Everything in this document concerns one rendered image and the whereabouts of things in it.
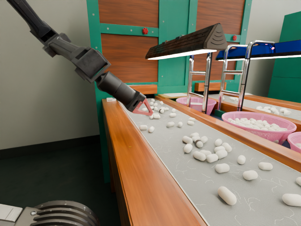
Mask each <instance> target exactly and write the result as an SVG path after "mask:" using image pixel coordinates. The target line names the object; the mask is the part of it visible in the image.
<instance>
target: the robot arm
mask: <svg viewBox="0 0 301 226"><path fill-rule="evenodd" d="M7 2H8V3H9V4H10V5H11V6H12V7H13V8H14V9H15V10H16V11H17V13H18V14H19V15H20V16H21V17H22V18H23V19H24V20H25V21H26V23H27V24H28V26H29V28H30V33H31V34H32V35H33V36H34V37H36V38H37V39H38V40H39V41H40V42H41V43H42V44H43V45H44V47H43V48H42V49H43V50H44V51H45V52H46V53H47V54H48V55H50V56H51V57H52V58H53V57H54V56H55V55H62V56H63V57H65V58H66V59H68V60H69V61H71V62H72V63H73V64H74V65H75V66H76V69H75V70H74V71H75V72H76V73H77V74H78V75H79V76H80V77H81V78H82V79H83V80H87V81H88V82H89V83H92V82H93V81H96V85H97V88H98V89H99V90H100V91H103V92H107V93H108V94H110V95H111V96H113V97H114V98H115V99H117V100H118V101H120V102H121V103H122V104H123V105H124V106H125V107H126V109H127V110H128V111H130V112H132V113H136V114H143V115H148V116H152V114H153V111H152V109H151V107H150V105H149V103H148V101H147V99H146V96H144V95H143V94H142V93H140V92H138V91H136V90H135V89H132V88H130V87H129V86H128V85H127V84H125V83H123V82H122V81H121V80H120V79H119V78H117V77H116V76H115V75H114V74H112V73H111V72H110V71H108V72H106V73H104V71H105V70H106V69H107V68H108V67H109V66H110V65H111V64H110V63H109V61H108V60H107V59H106V58H105V57H104V56H103V55H102V54H101V53H100V52H99V51H98V50H95V49H93V48H91V47H79V46H76V45H74V44H72V43H71V42H72V41H71V40H70V39H69V38H68V36H67V35H66V34H65V33H60V34H58V33H57V32H56V31H54V30H53V29H52V28H51V27H50V26H49V25H48V24H47V23H46V22H45V21H42V20H41V19H40V18H39V16H38V15H37V14H36V12H35V11H34V10H33V9H32V8H31V6H30V5H29V4H28V2H27V1H26V0H7ZM104 66H105V67H104ZM103 67H104V68H103ZM102 68H103V69H102ZM95 74H96V75H95ZM94 75H95V76H94ZM92 77H93V78H92ZM91 78H92V79H91ZM142 103H144V104H145V106H146V107H147V109H148V110H149V112H146V111H142V110H139V108H140V106H141V105H142Z"/></svg>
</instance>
